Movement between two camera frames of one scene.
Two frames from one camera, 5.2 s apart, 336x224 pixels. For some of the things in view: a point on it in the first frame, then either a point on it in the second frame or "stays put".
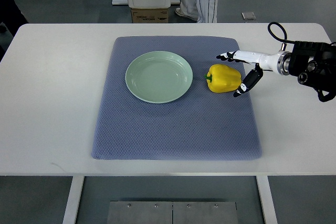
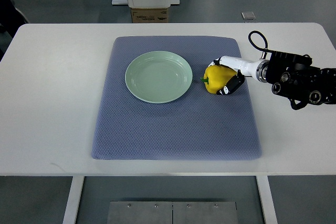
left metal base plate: x=140 y=212 stays put
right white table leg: x=266 y=200 stays put
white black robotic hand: x=277 y=62 -> x=259 y=70
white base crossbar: x=125 y=1 stays put
